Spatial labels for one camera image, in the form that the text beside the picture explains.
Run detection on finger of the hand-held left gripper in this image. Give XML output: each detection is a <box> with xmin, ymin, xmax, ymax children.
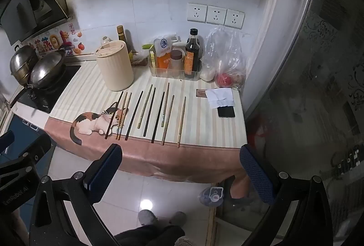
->
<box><xmin>20</xmin><ymin>133</ymin><xmax>52</xmax><ymax>164</ymax></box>
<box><xmin>0</xmin><ymin>130</ymin><xmax>15</xmax><ymax>154</ymax></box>

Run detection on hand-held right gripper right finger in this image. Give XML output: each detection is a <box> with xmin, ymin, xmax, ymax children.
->
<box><xmin>239</xmin><ymin>144</ymin><xmax>333</xmax><ymax>246</ymax></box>

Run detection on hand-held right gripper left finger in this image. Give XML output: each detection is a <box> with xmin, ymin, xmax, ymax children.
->
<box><xmin>30</xmin><ymin>144</ymin><xmax>123</xmax><ymax>246</ymax></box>

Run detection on dark brown chopstick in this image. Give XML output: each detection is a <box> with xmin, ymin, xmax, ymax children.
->
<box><xmin>105</xmin><ymin>91</ymin><xmax>124</xmax><ymax>140</ymax></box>

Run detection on bamboo chopstick with printed tip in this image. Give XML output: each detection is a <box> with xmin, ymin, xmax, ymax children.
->
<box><xmin>116</xmin><ymin>92</ymin><xmax>128</xmax><ymax>141</ymax></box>
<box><xmin>118</xmin><ymin>92</ymin><xmax>133</xmax><ymax>141</ymax></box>

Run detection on black chopstick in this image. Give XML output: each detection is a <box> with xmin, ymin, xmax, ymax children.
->
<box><xmin>143</xmin><ymin>87</ymin><xmax>157</xmax><ymax>137</ymax></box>
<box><xmin>125</xmin><ymin>91</ymin><xmax>143</xmax><ymax>141</ymax></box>
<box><xmin>151</xmin><ymin>91</ymin><xmax>165</xmax><ymax>144</ymax></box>

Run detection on cream ribbed chopstick holder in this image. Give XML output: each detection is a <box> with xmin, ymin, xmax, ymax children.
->
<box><xmin>96</xmin><ymin>40</ymin><xmax>134</xmax><ymax>92</ymax></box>

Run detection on person's left forearm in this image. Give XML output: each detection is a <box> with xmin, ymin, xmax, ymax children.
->
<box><xmin>11</xmin><ymin>206</ymin><xmax>30</xmax><ymax>246</ymax></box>

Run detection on black induction cooktop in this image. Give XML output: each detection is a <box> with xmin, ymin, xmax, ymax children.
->
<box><xmin>17</xmin><ymin>64</ymin><xmax>82</xmax><ymax>114</ymax></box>

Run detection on grey slipper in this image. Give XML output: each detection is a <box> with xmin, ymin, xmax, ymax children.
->
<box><xmin>167</xmin><ymin>211</ymin><xmax>187</xmax><ymax>225</ymax></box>
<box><xmin>138</xmin><ymin>209</ymin><xmax>159</xmax><ymax>225</ymax></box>

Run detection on black smartphone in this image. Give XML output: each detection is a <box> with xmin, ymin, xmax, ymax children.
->
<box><xmin>217</xmin><ymin>105</ymin><xmax>236</xmax><ymax>118</ymax></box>

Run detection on olive bamboo chopstick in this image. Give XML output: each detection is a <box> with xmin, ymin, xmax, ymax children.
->
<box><xmin>138</xmin><ymin>84</ymin><xmax>153</xmax><ymax>129</ymax></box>

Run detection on cat print striped tablecloth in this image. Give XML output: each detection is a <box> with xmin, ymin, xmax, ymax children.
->
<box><xmin>45</xmin><ymin>59</ymin><xmax>247</xmax><ymax>184</ymax></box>

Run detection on light brown wooden chopstick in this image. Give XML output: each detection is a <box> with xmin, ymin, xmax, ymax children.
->
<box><xmin>162</xmin><ymin>95</ymin><xmax>175</xmax><ymax>146</ymax></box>
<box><xmin>177</xmin><ymin>96</ymin><xmax>187</xmax><ymax>149</ymax></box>

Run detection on steel wok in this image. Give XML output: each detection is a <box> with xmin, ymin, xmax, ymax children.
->
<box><xmin>10</xmin><ymin>51</ymin><xmax>68</xmax><ymax>109</ymax></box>

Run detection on steel steamer pot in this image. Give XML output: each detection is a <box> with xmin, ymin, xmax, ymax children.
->
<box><xmin>10</xmin><ymin>44</ymin><xmax>39</xmax><ymax>86</ymax></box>

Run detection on person's legs in dark pants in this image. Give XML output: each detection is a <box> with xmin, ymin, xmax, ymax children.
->
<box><xmin>113</xmin><ymin>224</ymin><xmax>186</xmax><ymax>246</ymax></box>

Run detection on pale printed chopstick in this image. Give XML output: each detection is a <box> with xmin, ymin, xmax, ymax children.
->
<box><xmin>161</xmin><ymin>82</ymin><xmax>170</xmax><ymax>127</ymax></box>

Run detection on white paper sheet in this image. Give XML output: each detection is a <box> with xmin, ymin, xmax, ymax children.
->
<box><xmin>205</xmin><ymin>88</ymin><xmax>237</xmax><ymax>109</ymax></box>

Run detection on red tomato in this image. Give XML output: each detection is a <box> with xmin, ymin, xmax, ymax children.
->
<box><xmin>215</xmin><ymin>72</ymin><xmax>233</xmax><ymax>89</ymax></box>

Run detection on brown bundle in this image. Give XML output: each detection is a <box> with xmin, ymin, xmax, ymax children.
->
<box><xmin>132</xmin><ymin>53</ymin><xmax>150</xmax><ymax>67</ymax></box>

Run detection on white sack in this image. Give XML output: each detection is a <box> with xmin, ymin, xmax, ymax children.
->
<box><xmin>200</xmin><ymin>63</ymin><xmax>215</xmax><ymax>82</ymax></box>

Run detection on clear plastic organizer tray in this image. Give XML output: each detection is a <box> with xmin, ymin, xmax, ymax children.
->
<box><xmin>149</xmin><ymin>45</ymin><xmax>204</xmax><ymax>80</ymax></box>

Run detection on yellow seasoning box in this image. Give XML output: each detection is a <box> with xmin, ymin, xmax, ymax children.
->
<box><xmin>149</xmin><ymin>45</ymin><xmax>157</xmax><ymax>68</ymax></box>

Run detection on orange seasoning packet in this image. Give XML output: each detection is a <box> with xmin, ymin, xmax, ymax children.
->
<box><xmin>154</xmin><ymin>38</ymin><xmax>173</xmax><ymax>69</ymax></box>

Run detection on brown lid spice jar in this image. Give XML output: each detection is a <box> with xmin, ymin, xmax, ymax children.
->
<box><xmin>169</xmin><ymin>50</ymin><xmax>184</xmax><ymax>70</ymax></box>

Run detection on clear plastic bag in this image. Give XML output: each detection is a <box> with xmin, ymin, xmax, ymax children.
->
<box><xmin>200</xmin><ymin>27</ymin><xmax>247</xmax><ymax>92</ymax></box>

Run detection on olive oil bottle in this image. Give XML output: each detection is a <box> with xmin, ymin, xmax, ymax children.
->
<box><xmin>116</xmin><ymin>25</ymin><xmax>133</xmax><ymax>62</ymax></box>

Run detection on dark soy sauce bottle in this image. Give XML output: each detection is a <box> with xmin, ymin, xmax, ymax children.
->
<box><xmin>184</xmin><ymin>28</ymin><xmax>201</xmax><ymax>78</ymax></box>

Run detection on range hood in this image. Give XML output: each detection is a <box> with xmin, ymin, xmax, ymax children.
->
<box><xmin>0</xmin><ymin>0</ymin><xmax>73</xmax><ymax>46</ymax></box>

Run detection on colourful wall stickers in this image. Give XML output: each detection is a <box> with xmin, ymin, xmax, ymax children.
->
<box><xmin>28</xmin><ymin>22</ymin><xmax>86</xmax><ymax>57</ymax></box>

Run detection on white wall socket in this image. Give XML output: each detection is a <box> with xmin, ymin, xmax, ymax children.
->
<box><xmin>187</xmin><ymin>3</ymin><xmax>208</xmax><ymax>23</ymax></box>
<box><xmin>206</xmin><ymin>5</ymin><xmax>227</xmax><ymax>26</ymax></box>
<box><xmin>224</xmin><ymin>9</ymin><xmax>245</xmax><ymax>29</ymax></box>

